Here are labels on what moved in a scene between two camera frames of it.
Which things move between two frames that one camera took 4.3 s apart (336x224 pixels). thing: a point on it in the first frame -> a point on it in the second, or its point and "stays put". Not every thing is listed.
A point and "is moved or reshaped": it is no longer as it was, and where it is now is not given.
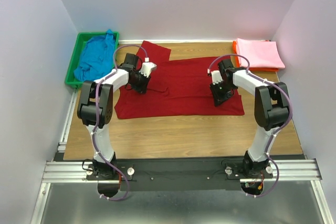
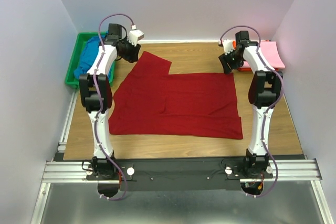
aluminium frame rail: (286, 170) stays put
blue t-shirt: (96, 57) stays put
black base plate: (179, 173) stays put
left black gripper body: (141, 85) -> (132, 52)
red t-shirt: (177, 88) is moved or reshaped
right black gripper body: (220, 96) -> (227, 61)
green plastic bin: (71, 80) stays put
